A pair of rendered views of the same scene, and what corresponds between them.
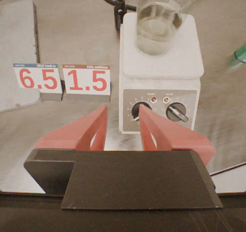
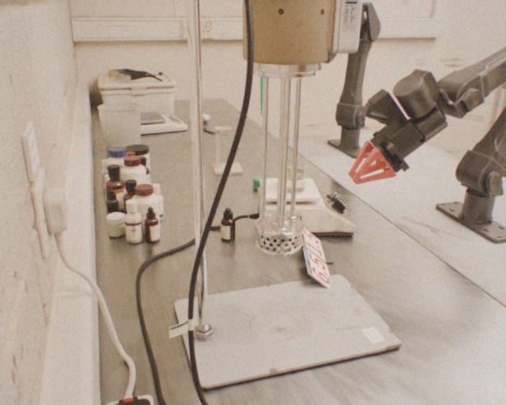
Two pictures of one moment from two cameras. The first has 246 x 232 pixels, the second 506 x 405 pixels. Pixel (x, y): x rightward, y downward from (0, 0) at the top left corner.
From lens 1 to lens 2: 0.97 m
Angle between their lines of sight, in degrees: 69
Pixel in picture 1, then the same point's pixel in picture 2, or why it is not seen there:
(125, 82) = (320, 205)
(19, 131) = (381, 289)
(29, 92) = (334, 281)
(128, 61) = (309, 196)
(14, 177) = (427, 287)
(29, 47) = (271, 289)
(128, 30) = not seen: hidden behind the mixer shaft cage
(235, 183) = (370, 198)
